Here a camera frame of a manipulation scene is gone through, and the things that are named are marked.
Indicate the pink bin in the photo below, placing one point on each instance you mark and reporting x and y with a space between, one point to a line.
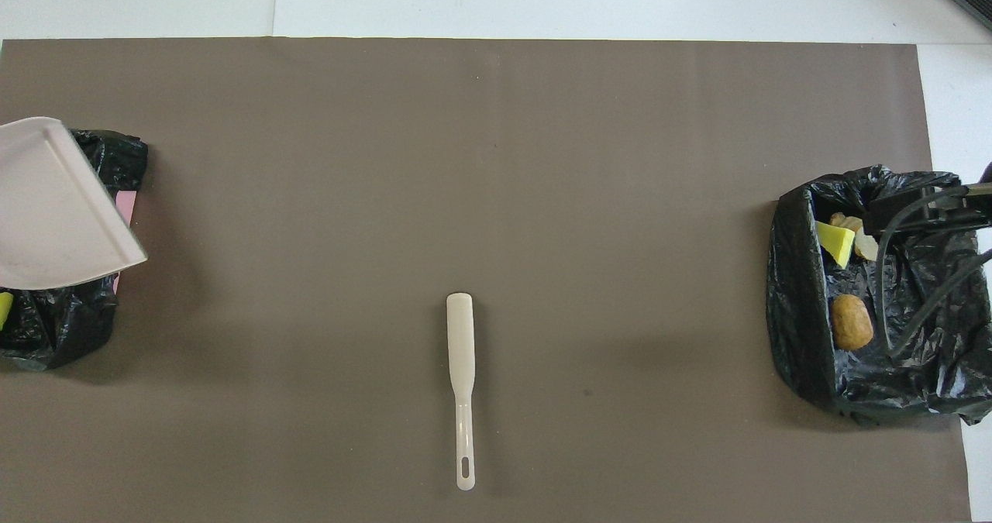
128 209

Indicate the yellow stepped sponge piece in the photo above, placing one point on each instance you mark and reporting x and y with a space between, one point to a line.
5 310

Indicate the right black-lined bin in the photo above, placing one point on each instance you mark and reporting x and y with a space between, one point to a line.
806 314

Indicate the left black-lined bin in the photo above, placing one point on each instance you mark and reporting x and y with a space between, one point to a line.
70 321

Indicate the pale bread piece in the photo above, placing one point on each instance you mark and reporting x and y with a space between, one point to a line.
856 232

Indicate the beige brush with black bristles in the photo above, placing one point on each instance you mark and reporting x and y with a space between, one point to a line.
460 352

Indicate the beige plastic dustpan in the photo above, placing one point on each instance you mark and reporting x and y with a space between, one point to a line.
54 213

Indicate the black-lined bin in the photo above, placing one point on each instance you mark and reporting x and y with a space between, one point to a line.
806 314
70 321

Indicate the brown oval cookie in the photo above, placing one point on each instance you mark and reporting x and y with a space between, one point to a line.
852 321

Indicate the yellow sponge wedge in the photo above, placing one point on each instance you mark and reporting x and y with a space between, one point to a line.
835 242

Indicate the brown table mat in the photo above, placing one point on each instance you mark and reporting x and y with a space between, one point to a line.
496 159

